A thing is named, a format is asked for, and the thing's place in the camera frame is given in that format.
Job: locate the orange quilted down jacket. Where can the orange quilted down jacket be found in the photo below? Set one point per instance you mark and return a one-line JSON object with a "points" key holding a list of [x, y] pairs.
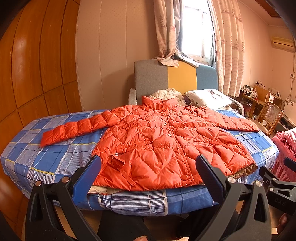
{"points": [[154, 145]]}

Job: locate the left pink patterned curtain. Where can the left pink patterned curtain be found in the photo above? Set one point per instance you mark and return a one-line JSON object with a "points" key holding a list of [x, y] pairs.
{"points": [[168, 21]]}

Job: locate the person's left hand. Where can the person's left hand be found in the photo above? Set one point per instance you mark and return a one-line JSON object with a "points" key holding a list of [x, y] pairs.
{"points": [[282, 223]]}

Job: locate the wall air conditioner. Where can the wall air conditioner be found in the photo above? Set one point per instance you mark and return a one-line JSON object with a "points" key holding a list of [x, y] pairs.
{"points": [[284, 44]]}

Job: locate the grey bed side rail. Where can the grey bed side rail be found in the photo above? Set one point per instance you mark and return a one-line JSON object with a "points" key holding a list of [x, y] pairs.
{"points": [[240, 108]]}

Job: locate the white printed pillow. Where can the white printed pillow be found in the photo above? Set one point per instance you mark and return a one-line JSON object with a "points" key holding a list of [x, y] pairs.
{"points": [[210, 98]]}

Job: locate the grey yellow blue headboard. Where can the grey yellow blue headboard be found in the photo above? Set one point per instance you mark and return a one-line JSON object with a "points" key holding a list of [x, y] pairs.
{"points": [[151, 76]]}

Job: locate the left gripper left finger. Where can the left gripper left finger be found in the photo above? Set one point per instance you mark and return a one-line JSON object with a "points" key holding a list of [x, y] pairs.
{"points": [[42, 220]]}

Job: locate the right pink patterned curtain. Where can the right pink patterned curtain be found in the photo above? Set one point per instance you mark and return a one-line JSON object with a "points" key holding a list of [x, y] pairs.
{"points": [[230, 45]]}

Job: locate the rattan wooden chair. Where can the rattan wooden chair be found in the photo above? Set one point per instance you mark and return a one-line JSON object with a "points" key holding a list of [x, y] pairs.
{"points": [[268, 118]]}

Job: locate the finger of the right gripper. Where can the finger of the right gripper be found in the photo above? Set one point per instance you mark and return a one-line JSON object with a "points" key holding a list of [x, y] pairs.
{"points": [[280, 194], [289, 163]]}

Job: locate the blue plaid bed sheet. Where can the blue plaid bed sheet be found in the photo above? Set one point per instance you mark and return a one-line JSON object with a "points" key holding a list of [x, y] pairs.
{"points": [[25, 161]]}

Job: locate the pink ruffled fabric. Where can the pink ruffled fabric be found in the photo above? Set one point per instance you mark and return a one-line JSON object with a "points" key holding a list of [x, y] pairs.
{"points": [[285, 142]]}

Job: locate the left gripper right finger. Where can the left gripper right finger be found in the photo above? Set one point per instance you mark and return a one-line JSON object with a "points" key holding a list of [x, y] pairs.
{"points": [[244, 211]]}

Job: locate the pink patterned curtain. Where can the pink patterned curtain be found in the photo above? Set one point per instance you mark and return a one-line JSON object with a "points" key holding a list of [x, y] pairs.
{"points": [[168, 21], [230, 45]]}

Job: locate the wooden desk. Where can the wooden desk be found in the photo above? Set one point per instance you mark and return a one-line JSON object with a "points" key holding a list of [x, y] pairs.
{"points": [[254, 98]]}

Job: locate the bright window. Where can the bright window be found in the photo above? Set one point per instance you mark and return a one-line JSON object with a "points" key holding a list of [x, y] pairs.
{"points": [[197, 32]]}

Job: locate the cream quilted jacket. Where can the cream quilted jacket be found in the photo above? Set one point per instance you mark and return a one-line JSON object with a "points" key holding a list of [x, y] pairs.
{"points": [[169, 93]]}

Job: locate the white bed side rail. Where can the white bed side rail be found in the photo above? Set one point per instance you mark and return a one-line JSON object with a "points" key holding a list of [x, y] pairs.
{"points": [[132, 99]]}

